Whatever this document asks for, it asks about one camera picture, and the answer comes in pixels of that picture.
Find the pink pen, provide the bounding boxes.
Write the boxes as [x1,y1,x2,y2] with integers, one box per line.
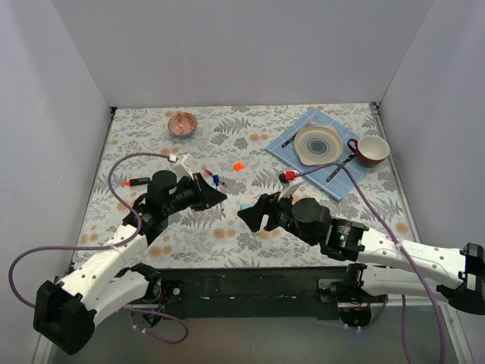
[203,168,227,187]

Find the orange highlighter cap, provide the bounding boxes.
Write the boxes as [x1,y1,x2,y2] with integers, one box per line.
[233,162,244,171]

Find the black orange highlighter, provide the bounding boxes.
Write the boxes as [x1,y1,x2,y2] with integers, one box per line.
[123,177,151,187]

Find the white blue marker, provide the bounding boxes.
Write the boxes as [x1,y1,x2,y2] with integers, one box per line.
[215,185,224,212]

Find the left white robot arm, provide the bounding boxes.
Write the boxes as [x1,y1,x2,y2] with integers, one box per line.
[33,170,227,355]

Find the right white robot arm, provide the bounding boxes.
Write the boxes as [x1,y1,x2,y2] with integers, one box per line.
[237,193,484,315]

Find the blue checked cloth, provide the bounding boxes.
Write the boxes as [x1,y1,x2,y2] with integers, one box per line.
[265,108,360,201]

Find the red patterned small bowl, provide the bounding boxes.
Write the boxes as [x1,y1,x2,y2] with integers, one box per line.
[167,111,198,137]

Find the beige plate blue rings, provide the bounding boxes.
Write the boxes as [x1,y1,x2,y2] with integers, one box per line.
[293,124,343,168]

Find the red white mug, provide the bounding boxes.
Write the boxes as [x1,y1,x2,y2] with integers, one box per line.
[347,136,390,168]

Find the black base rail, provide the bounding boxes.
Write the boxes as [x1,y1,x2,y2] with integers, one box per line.
[113,267,387,327]

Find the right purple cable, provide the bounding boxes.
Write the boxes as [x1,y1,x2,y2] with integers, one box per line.
[284,162,447,364]

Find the purple cable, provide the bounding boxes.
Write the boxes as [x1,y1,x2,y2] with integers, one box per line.
[284,162,447,364]
[8,152,189,345]

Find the knife black handle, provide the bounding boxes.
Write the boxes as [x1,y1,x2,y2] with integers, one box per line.
[326,154,355,182]

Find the fork black handle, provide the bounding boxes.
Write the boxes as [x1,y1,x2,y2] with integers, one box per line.
[281,118,317,148]

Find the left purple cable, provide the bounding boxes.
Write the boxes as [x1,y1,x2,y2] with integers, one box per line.
[8,152,189,345]

